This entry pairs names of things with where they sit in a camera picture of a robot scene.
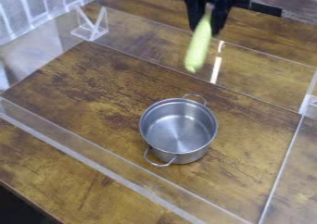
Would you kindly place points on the clear acrylic triangle stand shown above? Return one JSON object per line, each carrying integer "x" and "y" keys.
{"x": 89, "y": 30}

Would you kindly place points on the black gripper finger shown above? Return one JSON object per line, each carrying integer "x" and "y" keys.
{"x": 196, "y": 11}
{"x": 221, "y": 8}

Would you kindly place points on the black bar on table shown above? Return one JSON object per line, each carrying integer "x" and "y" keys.
{"x": 257, "y": 7}

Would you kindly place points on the clear acrylic barrier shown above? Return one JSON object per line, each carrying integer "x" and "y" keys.
{"x": 138, "y": 179}

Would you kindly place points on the stainless steel pot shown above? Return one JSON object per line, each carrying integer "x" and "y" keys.
{"x": 178, "y": 127}

